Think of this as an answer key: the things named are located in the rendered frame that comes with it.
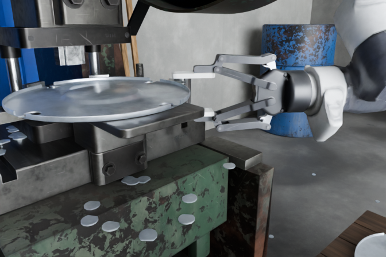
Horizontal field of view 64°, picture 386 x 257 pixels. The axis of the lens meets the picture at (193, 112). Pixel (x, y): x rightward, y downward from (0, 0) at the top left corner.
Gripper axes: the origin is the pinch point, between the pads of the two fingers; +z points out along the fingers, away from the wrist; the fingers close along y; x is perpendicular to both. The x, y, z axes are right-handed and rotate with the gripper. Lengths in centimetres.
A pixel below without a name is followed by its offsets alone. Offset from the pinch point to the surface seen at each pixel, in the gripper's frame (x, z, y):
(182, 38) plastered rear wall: -183, -13, 0
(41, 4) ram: 0.4, 22.4, 14.3
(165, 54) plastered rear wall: -172, 0, -11
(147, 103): 6.3, 7.0, 0.1
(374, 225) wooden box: -17, -54, -43
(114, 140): 4.8, 12.5, -6.1
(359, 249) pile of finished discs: -7, -43, -42
